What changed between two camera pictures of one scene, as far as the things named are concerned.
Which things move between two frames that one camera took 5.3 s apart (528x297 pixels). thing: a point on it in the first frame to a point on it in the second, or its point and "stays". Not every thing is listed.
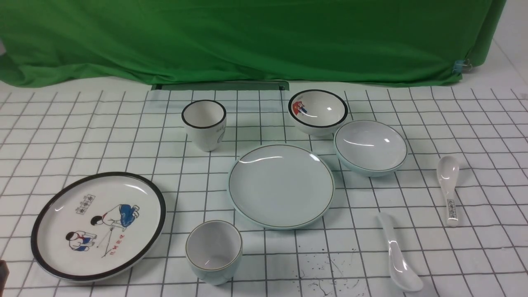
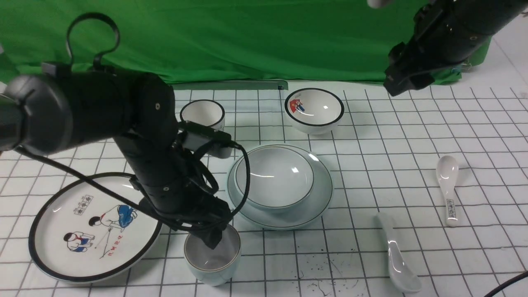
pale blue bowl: x=371 y=148 to x=281 y=178
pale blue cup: x=214 y=248 stays
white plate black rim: x=95 y=225 stays
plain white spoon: x=404 y=273 stays
